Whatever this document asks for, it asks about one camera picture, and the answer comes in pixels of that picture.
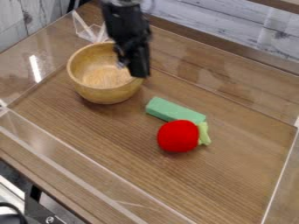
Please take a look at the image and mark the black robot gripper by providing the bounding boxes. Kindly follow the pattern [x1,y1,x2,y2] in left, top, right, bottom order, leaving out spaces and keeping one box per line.
[99,0,151,78]

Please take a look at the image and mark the green rectangular block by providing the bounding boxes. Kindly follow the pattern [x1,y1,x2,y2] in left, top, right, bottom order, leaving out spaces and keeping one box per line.
[145,97,207,124]

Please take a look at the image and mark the light wooden bowl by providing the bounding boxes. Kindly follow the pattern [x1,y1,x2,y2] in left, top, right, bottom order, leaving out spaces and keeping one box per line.
[67,42,145,104]

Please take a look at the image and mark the red plush apple toy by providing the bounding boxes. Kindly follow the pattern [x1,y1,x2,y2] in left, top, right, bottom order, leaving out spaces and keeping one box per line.
[156,120,211,153]

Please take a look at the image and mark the clear acrylic front barrier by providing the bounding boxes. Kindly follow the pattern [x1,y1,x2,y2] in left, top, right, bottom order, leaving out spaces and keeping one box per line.
[0,107,196,224]

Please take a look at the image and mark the clear acrylic corner bracket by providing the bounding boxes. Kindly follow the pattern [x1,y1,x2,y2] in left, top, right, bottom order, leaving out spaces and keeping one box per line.
[71,11,109,44]

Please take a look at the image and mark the black table leg bracket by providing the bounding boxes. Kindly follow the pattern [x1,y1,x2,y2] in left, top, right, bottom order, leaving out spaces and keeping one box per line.
[24,185,67,224]

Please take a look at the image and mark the black cable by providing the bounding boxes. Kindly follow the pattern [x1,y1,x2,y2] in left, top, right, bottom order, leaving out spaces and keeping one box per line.
[0,202,28,224]

